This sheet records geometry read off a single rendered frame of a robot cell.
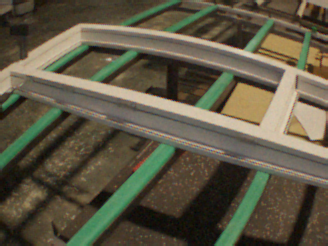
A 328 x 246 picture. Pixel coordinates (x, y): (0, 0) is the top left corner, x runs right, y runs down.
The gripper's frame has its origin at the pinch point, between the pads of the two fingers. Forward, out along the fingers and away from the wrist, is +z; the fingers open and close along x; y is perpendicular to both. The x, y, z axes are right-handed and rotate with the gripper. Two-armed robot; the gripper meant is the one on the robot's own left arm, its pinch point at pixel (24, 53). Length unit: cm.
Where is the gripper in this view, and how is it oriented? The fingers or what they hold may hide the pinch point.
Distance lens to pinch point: 136.0
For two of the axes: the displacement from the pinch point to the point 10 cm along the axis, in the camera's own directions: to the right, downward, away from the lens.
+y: 4.8, -4.7, 7.4
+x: -8.8, -2.6, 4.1
